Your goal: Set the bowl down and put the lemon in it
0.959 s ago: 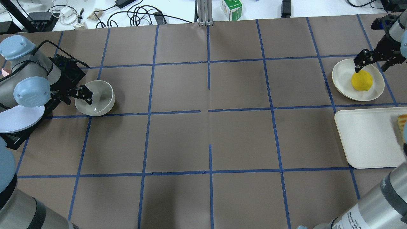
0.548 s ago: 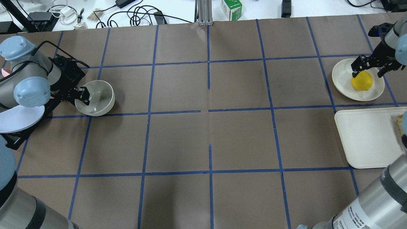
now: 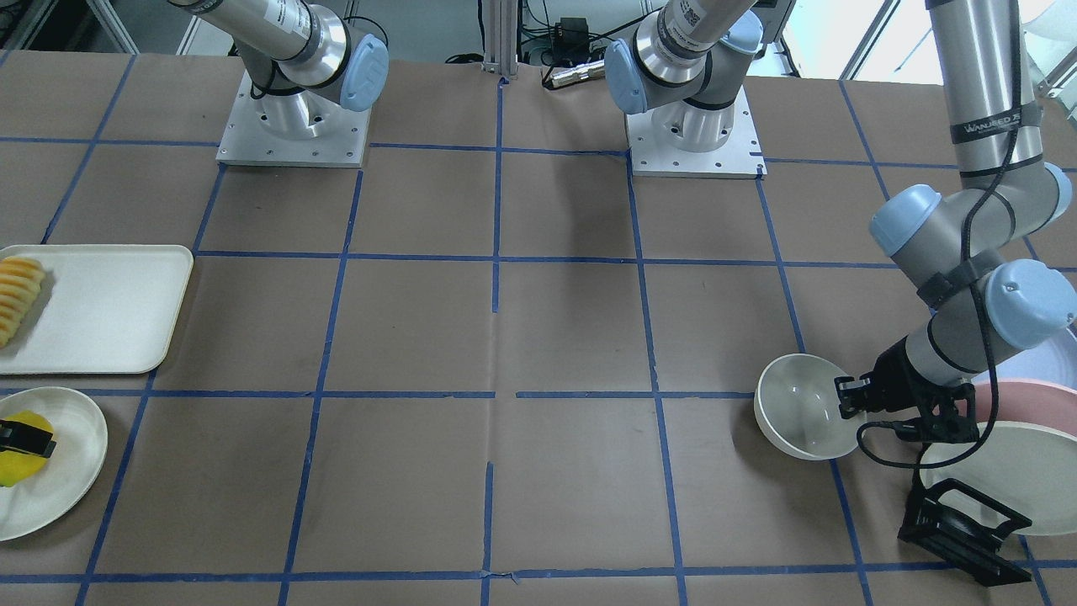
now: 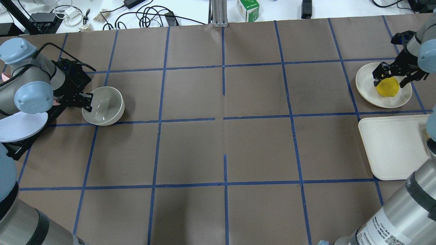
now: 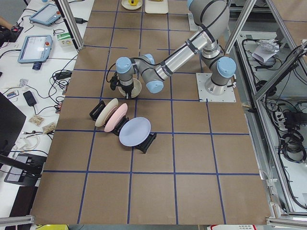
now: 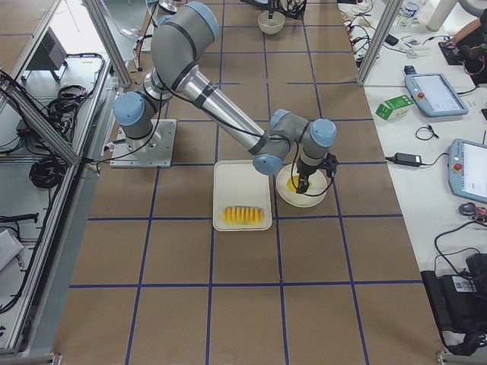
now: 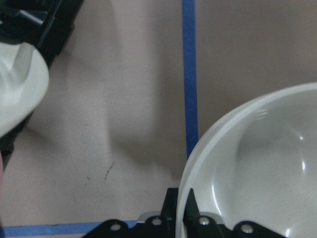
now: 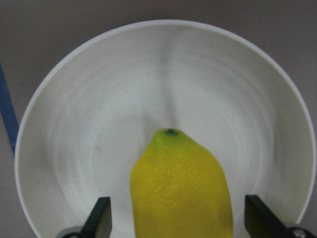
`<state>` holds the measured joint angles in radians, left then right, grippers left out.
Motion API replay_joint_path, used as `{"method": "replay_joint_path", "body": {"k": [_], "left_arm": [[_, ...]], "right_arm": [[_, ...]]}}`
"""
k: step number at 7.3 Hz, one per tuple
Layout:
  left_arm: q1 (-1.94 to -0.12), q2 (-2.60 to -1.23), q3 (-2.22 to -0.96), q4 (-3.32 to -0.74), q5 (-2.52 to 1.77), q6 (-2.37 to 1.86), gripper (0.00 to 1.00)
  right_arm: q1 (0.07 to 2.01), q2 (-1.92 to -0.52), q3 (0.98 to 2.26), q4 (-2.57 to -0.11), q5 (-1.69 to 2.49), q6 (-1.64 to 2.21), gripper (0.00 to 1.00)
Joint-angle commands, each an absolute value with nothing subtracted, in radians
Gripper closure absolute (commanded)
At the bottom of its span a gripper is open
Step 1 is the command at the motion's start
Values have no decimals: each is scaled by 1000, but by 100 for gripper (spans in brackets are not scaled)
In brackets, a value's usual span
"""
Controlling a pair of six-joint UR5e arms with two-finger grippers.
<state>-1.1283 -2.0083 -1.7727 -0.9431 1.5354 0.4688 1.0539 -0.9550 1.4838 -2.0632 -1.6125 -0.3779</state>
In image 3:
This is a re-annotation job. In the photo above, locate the pink plate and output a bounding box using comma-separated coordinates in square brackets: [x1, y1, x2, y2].
[996, 377, 1076, 434]

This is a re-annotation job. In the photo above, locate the yellow lemon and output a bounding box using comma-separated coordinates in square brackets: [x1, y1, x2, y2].
[1, 411, 56, 487]

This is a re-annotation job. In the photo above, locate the black dish rack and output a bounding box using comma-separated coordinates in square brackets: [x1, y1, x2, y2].
[899, 445, 1033, 587]

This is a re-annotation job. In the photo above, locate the cream plate in rack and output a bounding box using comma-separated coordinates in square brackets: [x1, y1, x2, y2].
[919, 421, 1076, 536]

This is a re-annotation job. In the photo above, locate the aluminium frame post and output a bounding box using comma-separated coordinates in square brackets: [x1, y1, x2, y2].
[480, 0, 522, 82]

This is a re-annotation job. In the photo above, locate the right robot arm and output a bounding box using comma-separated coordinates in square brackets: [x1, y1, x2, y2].
[3, 1, 389, 460]

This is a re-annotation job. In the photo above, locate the blue plate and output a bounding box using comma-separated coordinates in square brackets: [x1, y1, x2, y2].
[996, 330, 1076, 389]

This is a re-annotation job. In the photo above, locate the cream round plate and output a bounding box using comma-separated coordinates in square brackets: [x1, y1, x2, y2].
[1, 386, 109, 541]

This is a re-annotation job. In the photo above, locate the white bowl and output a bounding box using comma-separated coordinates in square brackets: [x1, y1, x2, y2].
[753, 353, 867, 461]

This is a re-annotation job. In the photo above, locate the cream rectangular tray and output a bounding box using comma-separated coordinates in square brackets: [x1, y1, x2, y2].
[1, 244, 194, 375]

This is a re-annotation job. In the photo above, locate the sliced yellow fruit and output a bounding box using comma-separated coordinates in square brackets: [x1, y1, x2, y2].
[1, 256, 47, 348]

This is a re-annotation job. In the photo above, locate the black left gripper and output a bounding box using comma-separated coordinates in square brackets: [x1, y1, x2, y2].
[834, 340, 981, 443]

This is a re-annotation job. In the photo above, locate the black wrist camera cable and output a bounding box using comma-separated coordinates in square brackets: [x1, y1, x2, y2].
[857, 0, 1021, 470]

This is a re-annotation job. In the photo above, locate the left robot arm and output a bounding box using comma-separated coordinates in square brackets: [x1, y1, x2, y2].
[603, 1, 1074, 443]

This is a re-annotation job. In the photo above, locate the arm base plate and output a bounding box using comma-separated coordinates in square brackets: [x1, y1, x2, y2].
[624, 88, 768, 179]
[215, 73, 372, 169]

